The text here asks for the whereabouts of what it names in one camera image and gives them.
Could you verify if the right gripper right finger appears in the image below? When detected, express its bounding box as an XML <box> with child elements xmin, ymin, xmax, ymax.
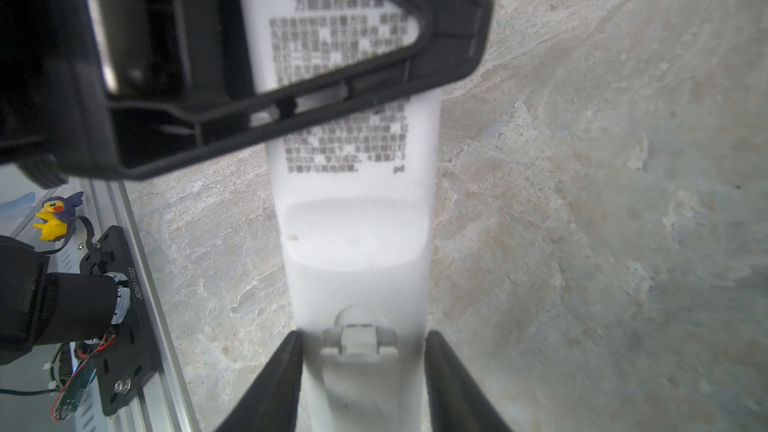
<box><xmin>424</xmin><ymin>330</ymin><xmax>513</xmax><ymax>432</ymax></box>

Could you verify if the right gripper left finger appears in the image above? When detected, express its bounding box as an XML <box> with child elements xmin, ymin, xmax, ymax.
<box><xmin>217</xmin><ymin>330</ymin><xmax>303</xmax><ymax>432</ymax></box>

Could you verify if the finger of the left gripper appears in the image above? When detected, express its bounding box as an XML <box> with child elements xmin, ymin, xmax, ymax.
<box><xmin>1</xmin><ymin>0</ymin><xmax>493</xmax><ymax>182</ymax></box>

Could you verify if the white remote control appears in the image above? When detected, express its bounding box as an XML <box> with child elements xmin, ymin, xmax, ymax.
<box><xmin>240</xmin><ymin>0</ymin><xmax>441</xmax><ymax>431</ymax></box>

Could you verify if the yellow duck toy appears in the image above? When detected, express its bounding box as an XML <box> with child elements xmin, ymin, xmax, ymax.
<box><xmin>32</xmin><ymin>191</ymin><xmax>84</xmax><ymax>242</ymax></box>

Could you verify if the small circuit board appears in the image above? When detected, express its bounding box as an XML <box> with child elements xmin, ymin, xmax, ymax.
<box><xmin>50</xmin><ymin>357</ymin><xmax>95</xmax><ymax>422</ymax></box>

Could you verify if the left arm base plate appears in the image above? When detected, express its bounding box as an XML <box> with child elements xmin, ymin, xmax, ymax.
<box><xmin>80</xmin><ymin>226</ymin><xmax>160</xmax><ymax>416</ymax></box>

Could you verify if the aluminium front rail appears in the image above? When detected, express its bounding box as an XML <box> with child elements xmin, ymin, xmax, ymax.
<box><xmin>1</xmin><ymin>169</ymin><xmax>199</xmax><ymax>431</ymax></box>

